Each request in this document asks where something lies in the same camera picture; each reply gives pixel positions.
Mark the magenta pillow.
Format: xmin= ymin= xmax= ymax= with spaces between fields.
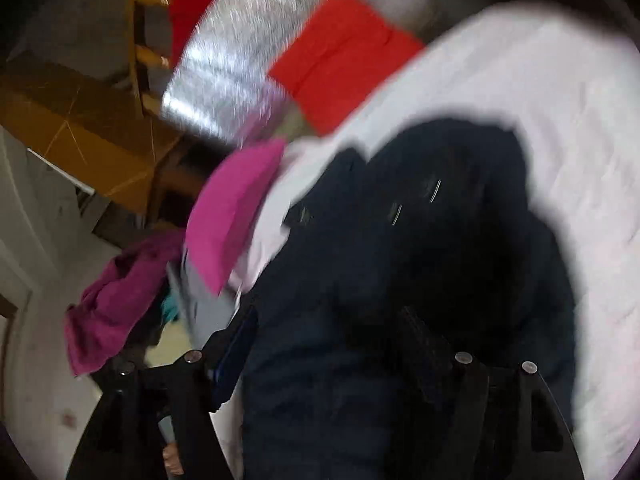
xmin=184 ymin=139 xmax=285 ymax=295

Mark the teal cloth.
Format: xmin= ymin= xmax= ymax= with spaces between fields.
xmin=160 ymin=294 xmax=180 ymax=325

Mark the person's left hand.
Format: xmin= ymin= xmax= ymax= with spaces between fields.
xmin=163 ymin=442 xmax=183 ymax=476

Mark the maroon fleece garment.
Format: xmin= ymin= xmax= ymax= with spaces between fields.
xmin=64 ymin=230 xmax=186 ymax=376

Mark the small red cushion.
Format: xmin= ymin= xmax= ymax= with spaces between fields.
xmin=268 ymin=0 xmax=424 ymax=136

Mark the pale pink bed blanket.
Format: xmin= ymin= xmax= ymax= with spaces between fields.
xmin=232 ymin=4 xmax=639 ymax=479

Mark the silver foil insulation mat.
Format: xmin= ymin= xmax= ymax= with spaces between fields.
xmin=160 ymin=0 xmax=431 ymax=148

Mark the navy blue quilted jacket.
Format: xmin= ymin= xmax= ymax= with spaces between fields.
xmin=242 ymin=118 xmax=576 ymax=479

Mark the grey cloth garment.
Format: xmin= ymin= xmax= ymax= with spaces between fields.
xmin=166 ymin=250 xmax=236 ymax=349

